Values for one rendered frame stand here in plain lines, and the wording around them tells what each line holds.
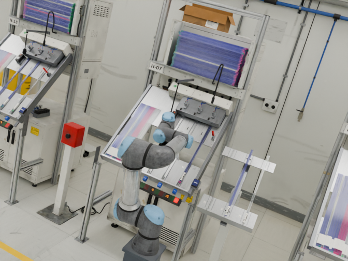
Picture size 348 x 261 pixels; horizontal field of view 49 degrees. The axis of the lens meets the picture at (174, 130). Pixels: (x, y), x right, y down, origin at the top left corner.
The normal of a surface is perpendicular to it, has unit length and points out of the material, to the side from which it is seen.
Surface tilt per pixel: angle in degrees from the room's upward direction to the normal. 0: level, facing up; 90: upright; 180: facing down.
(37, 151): 90
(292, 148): 90
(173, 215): 90
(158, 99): 43
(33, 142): 90
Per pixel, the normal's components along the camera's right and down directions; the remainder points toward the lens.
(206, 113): -0.08, -0.57
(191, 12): -0.31, 0.03
